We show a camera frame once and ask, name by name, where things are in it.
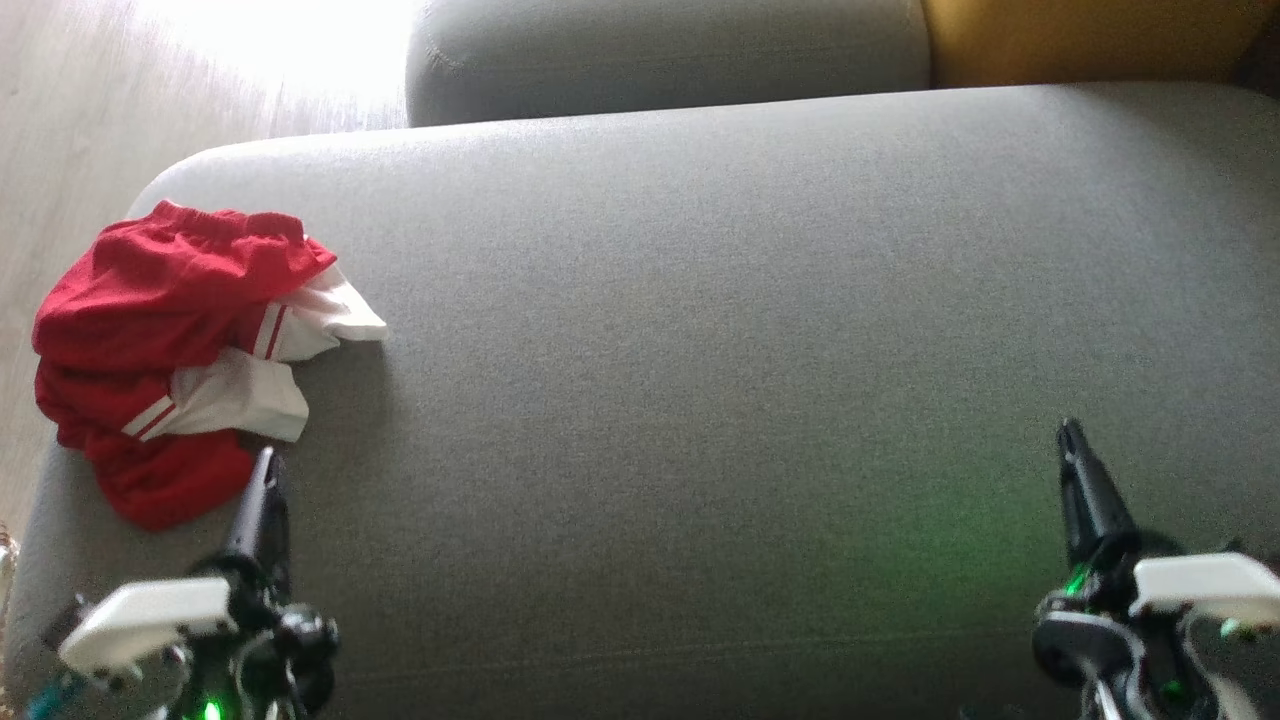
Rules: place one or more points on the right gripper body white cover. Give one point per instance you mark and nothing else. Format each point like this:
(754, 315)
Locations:
(1200, 585)

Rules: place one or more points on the grey sofa back cushion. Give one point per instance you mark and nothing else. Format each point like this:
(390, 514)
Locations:
(650, 50)

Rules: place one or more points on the mustard yellow cushion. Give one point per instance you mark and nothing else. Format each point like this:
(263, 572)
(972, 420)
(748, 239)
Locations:
(1080, 40)

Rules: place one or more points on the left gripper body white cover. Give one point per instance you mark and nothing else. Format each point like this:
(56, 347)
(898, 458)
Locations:
(140, 615)

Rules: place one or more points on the teal connector left wrist camera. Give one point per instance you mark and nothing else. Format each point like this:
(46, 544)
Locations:
(48, 700)

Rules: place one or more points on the grey fabric sofa seat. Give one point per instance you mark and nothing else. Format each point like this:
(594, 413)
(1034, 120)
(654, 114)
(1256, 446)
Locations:
(700, 350)

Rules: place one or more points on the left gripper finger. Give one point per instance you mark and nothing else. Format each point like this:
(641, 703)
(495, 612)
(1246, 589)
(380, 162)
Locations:
(262, 530)

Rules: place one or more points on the red white basketball jersey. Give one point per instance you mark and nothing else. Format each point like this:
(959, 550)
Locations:
(170, 480)

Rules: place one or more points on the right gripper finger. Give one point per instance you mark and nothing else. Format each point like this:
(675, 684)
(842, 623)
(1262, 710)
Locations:
(1092, 500)

